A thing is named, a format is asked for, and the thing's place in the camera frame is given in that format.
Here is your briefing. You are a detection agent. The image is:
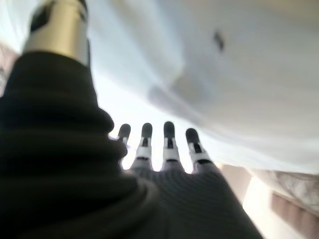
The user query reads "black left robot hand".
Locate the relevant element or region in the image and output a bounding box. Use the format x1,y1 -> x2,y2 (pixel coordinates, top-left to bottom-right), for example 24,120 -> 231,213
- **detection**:
0,0 -> 264,239

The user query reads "cream fringed throw blanket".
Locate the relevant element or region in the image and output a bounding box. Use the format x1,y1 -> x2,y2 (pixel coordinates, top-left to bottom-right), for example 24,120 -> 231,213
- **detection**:
250,168 -> 319,214

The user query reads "white duvet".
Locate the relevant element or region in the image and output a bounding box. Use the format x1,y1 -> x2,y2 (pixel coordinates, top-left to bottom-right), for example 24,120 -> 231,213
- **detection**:
0,0 -> 319,175

